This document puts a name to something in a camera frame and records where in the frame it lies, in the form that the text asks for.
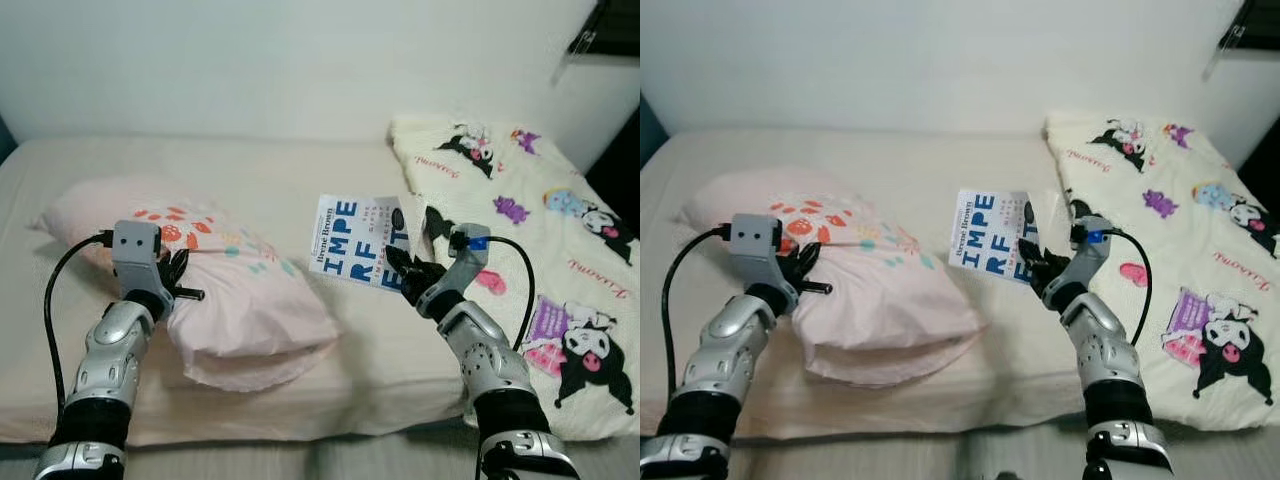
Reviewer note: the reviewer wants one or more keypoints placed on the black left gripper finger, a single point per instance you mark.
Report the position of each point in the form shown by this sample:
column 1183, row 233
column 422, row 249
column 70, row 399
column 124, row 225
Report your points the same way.
column 806, row 258
column 820, row 288
column 180, row 264
column 193, row 294

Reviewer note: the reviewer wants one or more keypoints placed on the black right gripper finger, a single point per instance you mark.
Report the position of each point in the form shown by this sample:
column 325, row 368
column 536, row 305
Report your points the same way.
column 402, row 257
column 405, row 278
column 1036, row 272
column 1035, row 250

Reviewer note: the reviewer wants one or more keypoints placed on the white book blue letters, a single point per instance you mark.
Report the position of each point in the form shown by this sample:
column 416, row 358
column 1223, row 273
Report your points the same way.
column 345, row 240
column 985, row 235

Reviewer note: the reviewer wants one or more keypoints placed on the pink floral pillow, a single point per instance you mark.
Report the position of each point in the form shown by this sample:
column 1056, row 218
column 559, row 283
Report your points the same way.
column 250, row 310
column 890, row 310

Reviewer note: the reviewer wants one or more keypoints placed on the cream cartoon print comforter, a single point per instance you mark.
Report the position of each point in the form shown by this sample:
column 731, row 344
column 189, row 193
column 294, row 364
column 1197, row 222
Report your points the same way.
column 1200, row 260
column 560, row 260

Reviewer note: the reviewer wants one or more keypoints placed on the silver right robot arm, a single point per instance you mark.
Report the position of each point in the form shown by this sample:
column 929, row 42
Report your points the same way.
column 1105, row 350
column 490, row 360

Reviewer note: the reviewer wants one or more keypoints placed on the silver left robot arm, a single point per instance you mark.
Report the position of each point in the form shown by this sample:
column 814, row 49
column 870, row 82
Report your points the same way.
column 105, row 360
column 725, row 355

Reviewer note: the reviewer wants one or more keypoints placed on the black dresser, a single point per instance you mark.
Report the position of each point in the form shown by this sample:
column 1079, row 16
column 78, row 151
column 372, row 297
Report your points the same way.
column 620, row 170
column 1268, row 165

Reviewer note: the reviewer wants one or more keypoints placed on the dark window blind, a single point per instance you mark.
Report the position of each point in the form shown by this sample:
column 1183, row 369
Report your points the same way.
column 615, row 25
column 1265, row 25

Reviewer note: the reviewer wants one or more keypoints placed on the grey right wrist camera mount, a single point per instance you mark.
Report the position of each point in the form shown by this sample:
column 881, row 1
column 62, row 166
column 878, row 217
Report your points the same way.
column 468, row 260
column 1090, row 255

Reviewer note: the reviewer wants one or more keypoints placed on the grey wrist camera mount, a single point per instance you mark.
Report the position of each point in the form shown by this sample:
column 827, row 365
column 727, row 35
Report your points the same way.
column 468, row 260
column 135, row 250
column 1090, row 255
column 755, row 245

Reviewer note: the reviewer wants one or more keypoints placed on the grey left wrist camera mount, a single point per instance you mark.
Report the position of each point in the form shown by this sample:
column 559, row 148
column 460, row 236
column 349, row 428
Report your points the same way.
column 755, row 245
column 135, row 250

